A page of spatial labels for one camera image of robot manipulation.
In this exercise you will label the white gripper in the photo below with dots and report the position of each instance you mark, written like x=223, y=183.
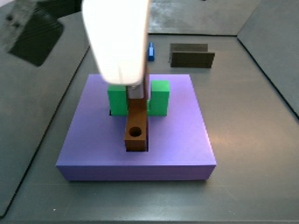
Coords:
x=116, y=27

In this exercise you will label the green U-shaped block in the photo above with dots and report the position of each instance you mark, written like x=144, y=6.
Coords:
x=156, y=103

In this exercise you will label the blue peg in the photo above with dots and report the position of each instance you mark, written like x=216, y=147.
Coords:
x=151, y=52

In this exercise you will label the black angle bracket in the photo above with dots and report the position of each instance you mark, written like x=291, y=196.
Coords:
x=191, y=55

